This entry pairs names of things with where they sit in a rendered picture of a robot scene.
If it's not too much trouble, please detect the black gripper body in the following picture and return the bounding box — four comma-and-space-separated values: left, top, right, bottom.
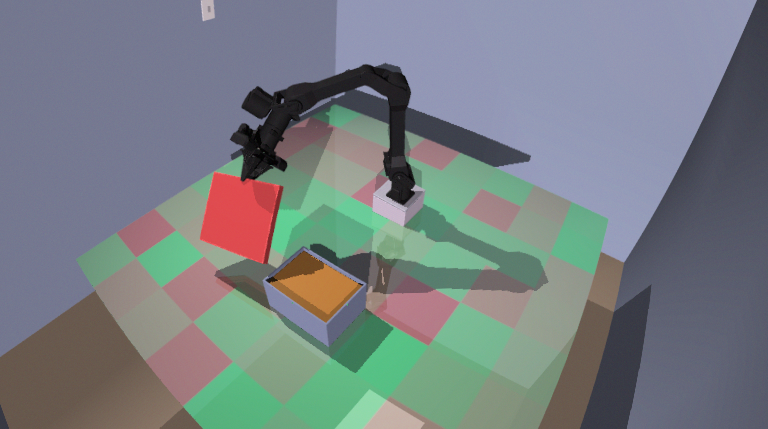
230, 122, 287, 172

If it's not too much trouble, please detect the red panel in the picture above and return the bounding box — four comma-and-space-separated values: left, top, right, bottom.
200, 172, 283, 264

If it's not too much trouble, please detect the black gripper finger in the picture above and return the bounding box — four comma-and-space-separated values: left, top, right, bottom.
247, 160, 274, 180
240, 148, 261, 181

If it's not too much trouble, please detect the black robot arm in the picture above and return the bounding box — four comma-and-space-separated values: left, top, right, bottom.
242, 64, 416, 205

